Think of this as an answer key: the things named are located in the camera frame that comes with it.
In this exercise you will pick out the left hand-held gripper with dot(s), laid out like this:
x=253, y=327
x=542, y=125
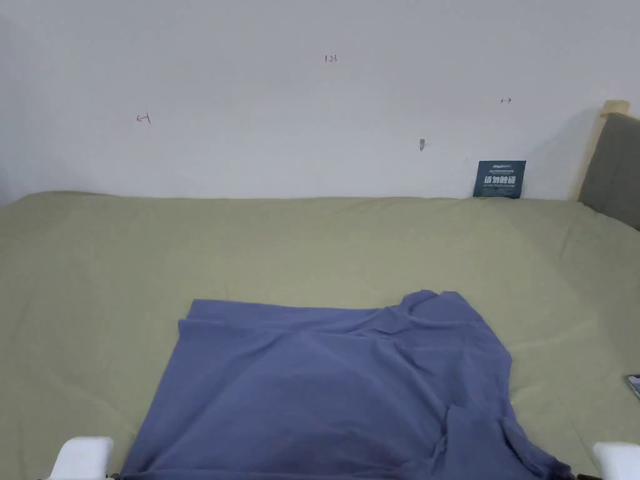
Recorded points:
x=82, y=456

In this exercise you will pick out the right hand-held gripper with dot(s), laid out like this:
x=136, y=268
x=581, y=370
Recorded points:
x=620, y=460

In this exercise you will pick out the blue shirt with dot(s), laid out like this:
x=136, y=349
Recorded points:
x=310, y=395

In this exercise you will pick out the phone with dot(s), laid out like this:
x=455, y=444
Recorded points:
x=634, y=384

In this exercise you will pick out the bed with pale green sheet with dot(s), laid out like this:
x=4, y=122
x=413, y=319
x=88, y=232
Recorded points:
x=150, y=260

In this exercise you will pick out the grey padded headboard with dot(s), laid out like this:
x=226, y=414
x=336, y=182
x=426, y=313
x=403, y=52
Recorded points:
x=612, y=170

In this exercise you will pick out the dark blue printed card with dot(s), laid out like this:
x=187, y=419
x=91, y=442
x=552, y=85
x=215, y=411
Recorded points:
x=499, y=179

